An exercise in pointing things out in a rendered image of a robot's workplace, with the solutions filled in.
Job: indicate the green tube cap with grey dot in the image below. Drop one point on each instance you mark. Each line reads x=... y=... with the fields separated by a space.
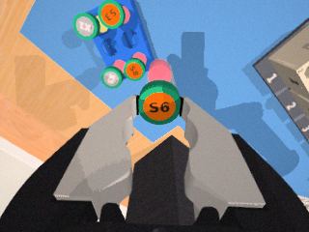
x=87 y=26

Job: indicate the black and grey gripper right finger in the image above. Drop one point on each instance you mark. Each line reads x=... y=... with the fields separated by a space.
x=223 y=171

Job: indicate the blue bench mat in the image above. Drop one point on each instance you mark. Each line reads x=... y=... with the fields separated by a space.
x=211 y=46

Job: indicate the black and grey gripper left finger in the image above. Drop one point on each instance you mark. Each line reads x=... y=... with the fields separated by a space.
x=92 y=168

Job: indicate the blue tube rack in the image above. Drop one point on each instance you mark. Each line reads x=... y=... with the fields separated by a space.
x=124 y=49

